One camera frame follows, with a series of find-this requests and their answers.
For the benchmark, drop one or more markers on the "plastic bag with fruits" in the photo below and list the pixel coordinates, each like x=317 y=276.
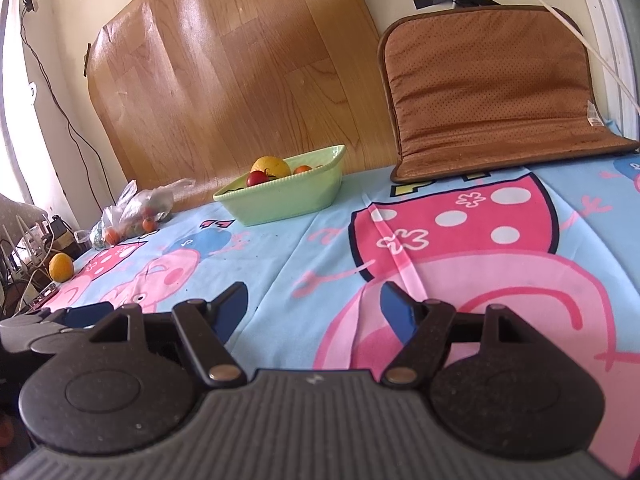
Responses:
x=136 y=212

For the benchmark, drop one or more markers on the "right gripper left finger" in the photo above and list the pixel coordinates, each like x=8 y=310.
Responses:
x=204 y=326

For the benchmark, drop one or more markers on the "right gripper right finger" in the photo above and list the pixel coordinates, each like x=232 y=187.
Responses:
x=423 y=328

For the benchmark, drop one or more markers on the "wifi router with cables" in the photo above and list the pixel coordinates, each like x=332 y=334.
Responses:
x=29 y=240

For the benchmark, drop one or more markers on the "orange tangerine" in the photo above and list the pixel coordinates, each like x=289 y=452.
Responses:
x=302 y=169

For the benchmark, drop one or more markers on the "red cherry tomato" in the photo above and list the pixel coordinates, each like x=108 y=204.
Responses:
x=256 y=177

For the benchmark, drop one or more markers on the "brown seat cushion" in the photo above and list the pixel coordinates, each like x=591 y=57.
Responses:
x=487 y=88

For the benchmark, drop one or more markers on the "small yellow fruit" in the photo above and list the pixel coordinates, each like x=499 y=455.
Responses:
x=61 y=267

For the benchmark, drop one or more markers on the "cartoon pig table cloth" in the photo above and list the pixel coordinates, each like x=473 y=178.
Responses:
x=559 y=244

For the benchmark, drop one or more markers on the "light green plastic basket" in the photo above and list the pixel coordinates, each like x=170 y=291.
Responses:
x=290 y=196

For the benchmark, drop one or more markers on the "large yellow grapefruit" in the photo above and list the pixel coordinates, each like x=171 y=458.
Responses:
x=272 y=167

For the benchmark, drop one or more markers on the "wooden laminate board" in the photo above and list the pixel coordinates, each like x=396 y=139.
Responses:
x=200 y=89

